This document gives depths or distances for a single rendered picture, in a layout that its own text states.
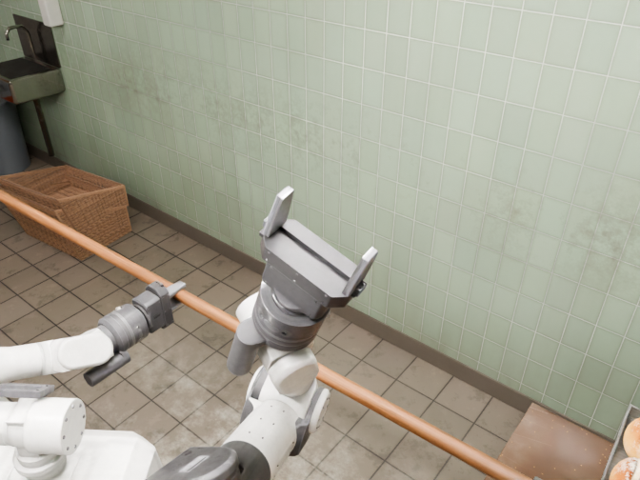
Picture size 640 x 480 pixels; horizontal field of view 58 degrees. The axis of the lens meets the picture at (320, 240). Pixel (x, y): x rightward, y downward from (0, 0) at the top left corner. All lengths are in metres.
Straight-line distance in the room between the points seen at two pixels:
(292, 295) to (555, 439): 1.44
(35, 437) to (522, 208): 1.85
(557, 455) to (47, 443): 1.51
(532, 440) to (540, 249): 0.73
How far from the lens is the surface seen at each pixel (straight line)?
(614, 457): 1.20
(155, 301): 1.34
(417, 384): 2.81
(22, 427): 0.79
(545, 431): 2.00
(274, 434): 0.92
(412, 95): 2.31
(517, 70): 2.10
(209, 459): 0.81
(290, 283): 0.64
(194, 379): 2.86
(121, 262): 1.54
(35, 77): 4.27
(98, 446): 0.87
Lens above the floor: 2.06
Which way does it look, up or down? 34 degrees down
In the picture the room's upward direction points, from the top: straight up
